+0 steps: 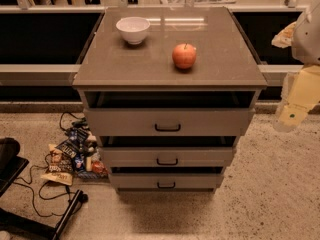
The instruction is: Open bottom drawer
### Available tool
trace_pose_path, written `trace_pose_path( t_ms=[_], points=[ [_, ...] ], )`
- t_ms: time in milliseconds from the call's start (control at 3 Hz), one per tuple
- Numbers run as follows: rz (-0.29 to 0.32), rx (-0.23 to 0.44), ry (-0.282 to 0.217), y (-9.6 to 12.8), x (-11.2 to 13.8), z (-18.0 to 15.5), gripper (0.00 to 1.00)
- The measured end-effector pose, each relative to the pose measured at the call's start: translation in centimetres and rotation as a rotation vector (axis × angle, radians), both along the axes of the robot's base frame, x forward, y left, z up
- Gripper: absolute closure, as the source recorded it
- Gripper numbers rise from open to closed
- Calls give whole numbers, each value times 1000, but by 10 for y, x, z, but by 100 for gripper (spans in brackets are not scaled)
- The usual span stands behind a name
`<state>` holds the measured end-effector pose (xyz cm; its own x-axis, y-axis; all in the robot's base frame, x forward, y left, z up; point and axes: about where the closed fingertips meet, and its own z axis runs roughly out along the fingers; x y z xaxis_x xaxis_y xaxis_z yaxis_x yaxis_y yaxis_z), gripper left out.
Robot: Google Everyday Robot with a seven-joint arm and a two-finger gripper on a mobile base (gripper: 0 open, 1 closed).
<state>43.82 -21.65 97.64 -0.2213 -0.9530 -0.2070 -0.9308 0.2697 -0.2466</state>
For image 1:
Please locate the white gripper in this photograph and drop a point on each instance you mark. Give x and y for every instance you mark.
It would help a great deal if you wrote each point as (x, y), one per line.
(308, 39)

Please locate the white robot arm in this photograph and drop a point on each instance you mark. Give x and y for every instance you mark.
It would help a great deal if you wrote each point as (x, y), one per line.
(303, 36)

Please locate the grey top drawer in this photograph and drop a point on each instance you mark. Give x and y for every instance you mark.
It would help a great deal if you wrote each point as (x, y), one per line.
(169, 113)

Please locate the grey bottom drawer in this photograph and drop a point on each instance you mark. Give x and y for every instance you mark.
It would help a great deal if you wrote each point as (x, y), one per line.
(166, 178)

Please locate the red snack packet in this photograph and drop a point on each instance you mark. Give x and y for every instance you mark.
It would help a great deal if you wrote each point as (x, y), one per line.
(99, 168)

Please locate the yellow chip bag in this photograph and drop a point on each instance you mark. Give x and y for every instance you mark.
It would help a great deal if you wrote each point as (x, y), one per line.
(59, 169)

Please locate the grey drawer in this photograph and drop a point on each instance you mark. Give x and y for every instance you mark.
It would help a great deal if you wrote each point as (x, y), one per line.
(179, 151)
(166, 178)
(169, 113)

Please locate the dark blue snack bag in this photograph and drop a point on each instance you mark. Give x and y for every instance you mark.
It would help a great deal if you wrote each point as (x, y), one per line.
(73, 145)

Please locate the grey middle drawer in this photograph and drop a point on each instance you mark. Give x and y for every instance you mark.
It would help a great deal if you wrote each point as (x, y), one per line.
(179, 151)

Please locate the grey drawer cabinet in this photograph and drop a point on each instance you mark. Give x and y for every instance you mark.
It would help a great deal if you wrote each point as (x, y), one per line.
(223, 63)

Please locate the white ceramic bowl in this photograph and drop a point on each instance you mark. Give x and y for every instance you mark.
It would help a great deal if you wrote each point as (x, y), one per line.
(133, 29)

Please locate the red apple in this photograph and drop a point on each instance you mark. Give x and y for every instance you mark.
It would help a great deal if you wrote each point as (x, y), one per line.
(184, 56)

